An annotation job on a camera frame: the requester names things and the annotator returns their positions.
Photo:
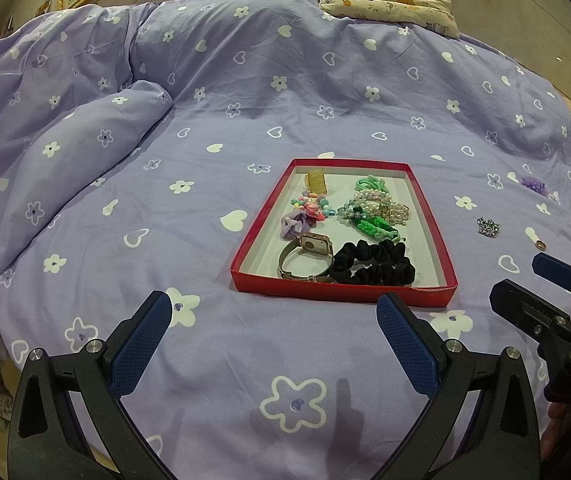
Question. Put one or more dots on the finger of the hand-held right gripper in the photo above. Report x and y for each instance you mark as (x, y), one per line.
(558, 270)
(530, 305)

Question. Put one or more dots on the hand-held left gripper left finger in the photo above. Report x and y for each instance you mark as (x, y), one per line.
(140, 345)

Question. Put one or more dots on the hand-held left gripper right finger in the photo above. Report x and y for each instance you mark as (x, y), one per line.
(410, 350)

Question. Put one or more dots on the silver rhinestone crown clip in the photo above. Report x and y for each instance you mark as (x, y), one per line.
(488, 226)

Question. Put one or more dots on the black scrunchie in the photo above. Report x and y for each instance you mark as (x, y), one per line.
(370, 262)

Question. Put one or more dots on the square face wristwatch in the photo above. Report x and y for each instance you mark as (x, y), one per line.
(314, 246)

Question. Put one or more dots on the red shallow box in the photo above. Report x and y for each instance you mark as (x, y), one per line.
(265, 260)

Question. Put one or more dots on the pink hair clip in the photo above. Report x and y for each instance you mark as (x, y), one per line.
(313, 211)

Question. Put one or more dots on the purple flower scrunchie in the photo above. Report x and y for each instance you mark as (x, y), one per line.
(293, 224)

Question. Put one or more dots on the mint green scrunchie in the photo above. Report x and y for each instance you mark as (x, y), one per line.
(368, 182)

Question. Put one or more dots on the yellow star hair clip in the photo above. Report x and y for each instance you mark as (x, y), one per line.
(316, 181)

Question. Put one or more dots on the person's right hand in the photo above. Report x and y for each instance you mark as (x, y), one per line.
(560, 430)

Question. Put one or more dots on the purple fabric flower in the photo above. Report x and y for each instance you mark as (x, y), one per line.
(534, 185)

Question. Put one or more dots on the purple floral duvet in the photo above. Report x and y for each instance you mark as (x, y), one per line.
(50, 110)

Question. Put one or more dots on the purple floral bed sheet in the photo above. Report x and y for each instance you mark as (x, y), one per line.
(345, 100)

